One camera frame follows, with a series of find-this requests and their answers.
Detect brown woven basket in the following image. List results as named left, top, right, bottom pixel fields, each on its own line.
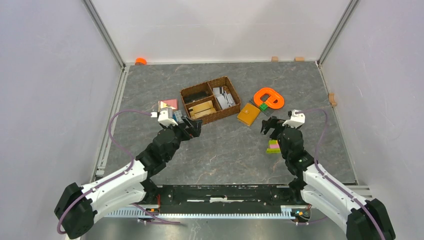
left=180, top=76, right=241, bottom=125

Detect purple cable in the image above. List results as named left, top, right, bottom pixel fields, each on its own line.
left=56, top=109, right=159, bottom=235
left=295, top=108, right=387, bottom=240

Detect pink and green brick stack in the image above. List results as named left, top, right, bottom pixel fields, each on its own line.
left=266, top=139, right=281, bottom=154

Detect pink card box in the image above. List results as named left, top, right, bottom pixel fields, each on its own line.
left=158, top=98, right=179, bottom=111

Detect blue toy brick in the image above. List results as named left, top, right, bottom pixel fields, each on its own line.
left=173, top=110, right=184, bottom=124

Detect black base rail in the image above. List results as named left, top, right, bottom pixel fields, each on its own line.
left=153, top=184, right=306, bottom=214

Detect gold VIP cards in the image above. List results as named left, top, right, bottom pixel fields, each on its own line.
left=188, top=100, right=216, bottom=119

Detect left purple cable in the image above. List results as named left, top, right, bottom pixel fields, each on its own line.
left=56, top=109, right=159, bottom=235

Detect silver cards pile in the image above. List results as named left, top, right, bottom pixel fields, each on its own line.
left=212, top=86, right=236, bottom=110

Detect green toy brick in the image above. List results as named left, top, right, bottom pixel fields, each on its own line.
left=259, top=102, right=269, bottom=111

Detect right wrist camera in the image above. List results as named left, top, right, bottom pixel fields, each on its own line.
left=282, top=109, right=306, bottom=129

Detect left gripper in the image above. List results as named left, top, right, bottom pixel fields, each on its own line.
left=160, top=115, right=202, bottom=161

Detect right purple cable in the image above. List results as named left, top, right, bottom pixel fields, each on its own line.
left=295, top=108, right=387, bottom=240

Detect wooden clip on wall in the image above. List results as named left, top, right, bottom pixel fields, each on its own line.
left=328, top=92, right=338, bottom=108

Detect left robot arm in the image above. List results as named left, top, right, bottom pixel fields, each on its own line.
left=54, top=116, right=203, bottom=240

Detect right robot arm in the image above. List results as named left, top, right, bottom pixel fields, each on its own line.
left=260, top=116, right=396, bottom=240

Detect yellow leather card holder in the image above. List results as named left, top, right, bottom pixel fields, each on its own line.
left=237, top=103, right=261, bottom=127

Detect black cards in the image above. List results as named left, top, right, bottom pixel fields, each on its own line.
left=182, top=91, right=209, bottom=104

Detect orange plastic ring toy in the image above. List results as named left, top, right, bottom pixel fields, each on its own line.
left=253, top=87, right=285, bottom=110

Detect orange tape roll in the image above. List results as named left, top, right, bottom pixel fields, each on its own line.
left=134, top=57, right=147, bottom=66

